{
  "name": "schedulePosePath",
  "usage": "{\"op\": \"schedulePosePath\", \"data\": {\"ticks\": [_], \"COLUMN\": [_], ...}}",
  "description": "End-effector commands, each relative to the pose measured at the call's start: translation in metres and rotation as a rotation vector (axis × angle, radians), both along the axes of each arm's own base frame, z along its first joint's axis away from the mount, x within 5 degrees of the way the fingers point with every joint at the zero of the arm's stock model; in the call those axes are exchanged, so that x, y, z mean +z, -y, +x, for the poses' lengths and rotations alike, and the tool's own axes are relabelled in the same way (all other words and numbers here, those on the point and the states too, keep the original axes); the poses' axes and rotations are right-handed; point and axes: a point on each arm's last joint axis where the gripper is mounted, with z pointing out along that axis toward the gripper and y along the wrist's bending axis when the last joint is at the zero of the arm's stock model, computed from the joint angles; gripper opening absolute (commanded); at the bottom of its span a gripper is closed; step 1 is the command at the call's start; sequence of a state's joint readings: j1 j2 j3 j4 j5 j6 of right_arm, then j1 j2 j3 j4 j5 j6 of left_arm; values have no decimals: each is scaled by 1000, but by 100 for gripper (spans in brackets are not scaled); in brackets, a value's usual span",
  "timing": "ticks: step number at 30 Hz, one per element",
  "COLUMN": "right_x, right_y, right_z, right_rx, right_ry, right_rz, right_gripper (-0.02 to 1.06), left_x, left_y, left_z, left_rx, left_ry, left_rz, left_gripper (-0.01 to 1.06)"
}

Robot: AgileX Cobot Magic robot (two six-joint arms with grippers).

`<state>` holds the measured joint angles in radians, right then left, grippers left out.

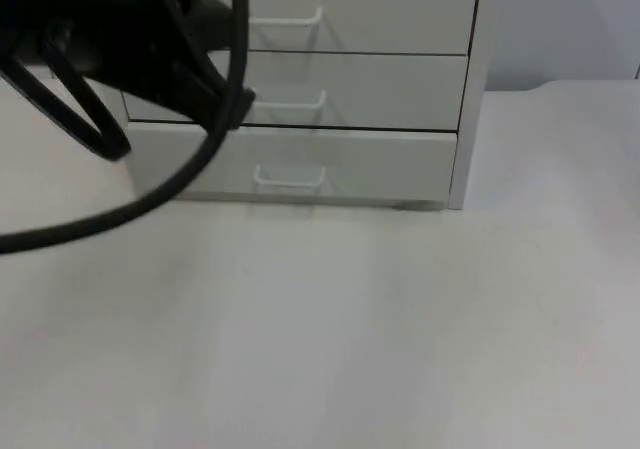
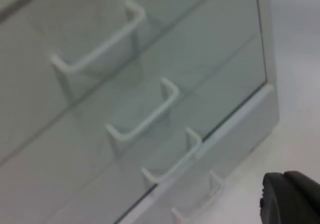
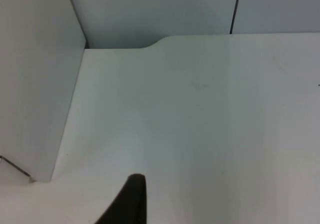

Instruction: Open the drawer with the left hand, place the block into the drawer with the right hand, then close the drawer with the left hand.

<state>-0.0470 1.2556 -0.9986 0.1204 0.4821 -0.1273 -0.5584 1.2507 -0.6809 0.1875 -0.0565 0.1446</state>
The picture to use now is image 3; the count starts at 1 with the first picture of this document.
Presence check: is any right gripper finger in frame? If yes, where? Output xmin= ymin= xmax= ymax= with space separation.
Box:
xmin=94 ymin=173 xmax=148 ymax=224

